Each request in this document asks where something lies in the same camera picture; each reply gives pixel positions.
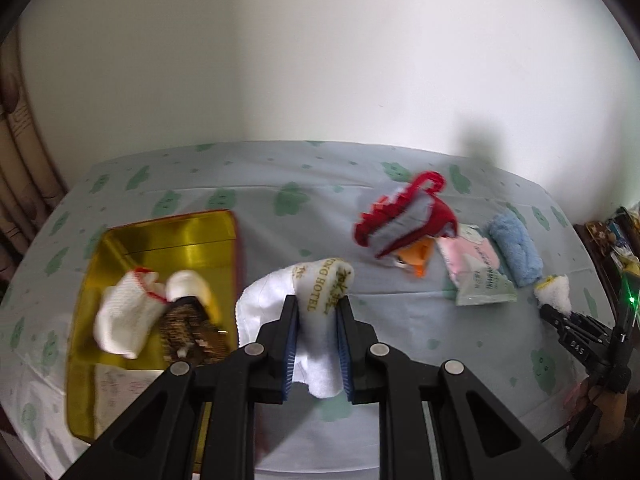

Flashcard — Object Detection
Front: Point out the white hotel towel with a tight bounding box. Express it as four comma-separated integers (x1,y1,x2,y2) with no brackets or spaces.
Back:
235,258,355,399

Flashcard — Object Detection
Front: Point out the white fluffy sherpa cloth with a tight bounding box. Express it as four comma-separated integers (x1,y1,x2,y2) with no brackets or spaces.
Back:
534,275,573,315

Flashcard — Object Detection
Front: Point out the black gold patterned cloth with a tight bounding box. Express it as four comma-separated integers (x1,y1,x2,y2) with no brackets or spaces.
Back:
160,296,231,366

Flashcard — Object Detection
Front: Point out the white cotton ball roll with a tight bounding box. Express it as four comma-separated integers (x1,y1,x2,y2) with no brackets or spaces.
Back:
165,270,221,323

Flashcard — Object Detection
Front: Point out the white red-trimmed sock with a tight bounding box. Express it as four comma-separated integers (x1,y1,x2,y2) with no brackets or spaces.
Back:
93,268,168,360

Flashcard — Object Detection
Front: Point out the floral tissue packet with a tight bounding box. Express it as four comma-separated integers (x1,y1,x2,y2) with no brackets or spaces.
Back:
93,364,162,438

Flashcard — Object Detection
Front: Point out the person's hand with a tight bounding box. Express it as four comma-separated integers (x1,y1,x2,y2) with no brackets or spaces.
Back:
569,376,629,446

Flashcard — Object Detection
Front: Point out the red gold toffee tin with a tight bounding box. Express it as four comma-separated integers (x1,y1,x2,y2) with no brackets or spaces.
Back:
66,209,242,443

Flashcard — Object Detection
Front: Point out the red hat orange doll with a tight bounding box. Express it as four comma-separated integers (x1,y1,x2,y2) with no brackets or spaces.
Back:
354,171,459,278

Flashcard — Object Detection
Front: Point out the cloud print tablecloth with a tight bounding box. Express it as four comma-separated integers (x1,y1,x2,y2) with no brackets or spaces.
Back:
1,142,613,478

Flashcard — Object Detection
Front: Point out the light blue towel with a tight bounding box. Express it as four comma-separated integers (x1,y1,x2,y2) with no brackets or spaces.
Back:
488,210,544,287

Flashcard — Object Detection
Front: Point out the green pink wipes packet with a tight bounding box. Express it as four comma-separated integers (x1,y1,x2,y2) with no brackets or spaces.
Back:
436,223,518,306

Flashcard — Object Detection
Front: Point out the beige leaf print curtain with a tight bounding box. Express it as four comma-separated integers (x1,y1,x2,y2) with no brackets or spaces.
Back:
0,30,66,282

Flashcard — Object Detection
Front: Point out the black cable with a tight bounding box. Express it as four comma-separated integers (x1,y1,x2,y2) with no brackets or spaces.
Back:
538,408,582,444

